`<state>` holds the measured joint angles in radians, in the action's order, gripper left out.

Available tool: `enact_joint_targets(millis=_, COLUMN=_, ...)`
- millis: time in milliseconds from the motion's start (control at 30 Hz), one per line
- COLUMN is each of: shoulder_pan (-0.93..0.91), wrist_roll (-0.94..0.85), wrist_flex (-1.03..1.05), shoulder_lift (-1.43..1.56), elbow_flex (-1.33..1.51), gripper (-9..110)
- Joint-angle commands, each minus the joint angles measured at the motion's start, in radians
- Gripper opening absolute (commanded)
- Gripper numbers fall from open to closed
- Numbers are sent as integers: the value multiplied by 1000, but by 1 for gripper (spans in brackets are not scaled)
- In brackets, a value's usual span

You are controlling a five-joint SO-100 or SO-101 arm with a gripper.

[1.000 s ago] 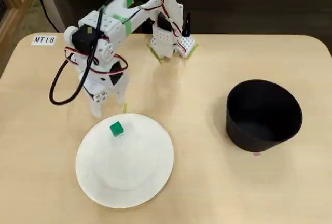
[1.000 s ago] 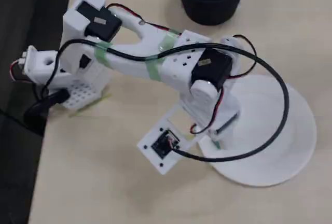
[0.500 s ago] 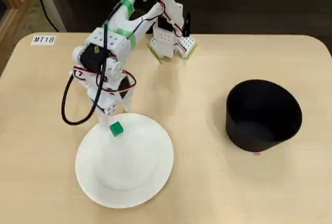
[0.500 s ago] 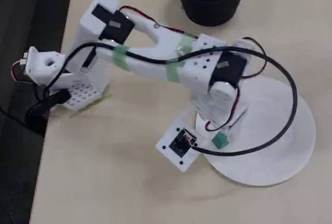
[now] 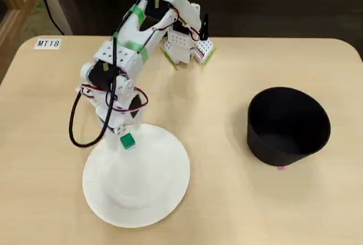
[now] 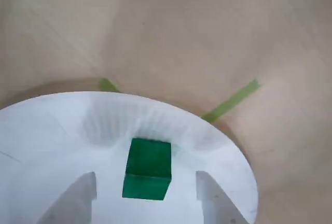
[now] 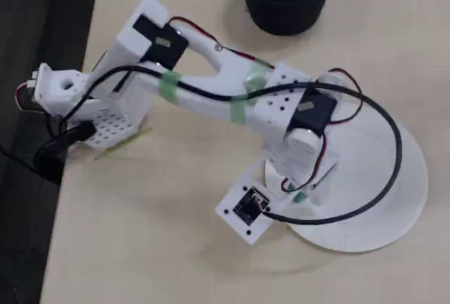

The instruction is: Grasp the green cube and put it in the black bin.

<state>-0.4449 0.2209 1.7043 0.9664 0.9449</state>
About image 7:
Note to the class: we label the black table clamp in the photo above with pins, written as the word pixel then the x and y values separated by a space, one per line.
pixel 59 145

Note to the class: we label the green cube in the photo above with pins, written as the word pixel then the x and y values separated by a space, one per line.
pixel 300 197

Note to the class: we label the white paper plate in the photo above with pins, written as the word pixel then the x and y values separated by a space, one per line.
pixel 351 237

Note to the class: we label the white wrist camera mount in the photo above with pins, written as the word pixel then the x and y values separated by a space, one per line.
pixel 228 212

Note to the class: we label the black bin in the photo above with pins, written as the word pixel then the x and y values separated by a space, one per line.
pixel 286 5

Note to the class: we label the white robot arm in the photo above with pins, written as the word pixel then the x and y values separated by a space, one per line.
pixel 204 79

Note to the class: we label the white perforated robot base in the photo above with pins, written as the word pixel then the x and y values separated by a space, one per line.
pixel 112 131

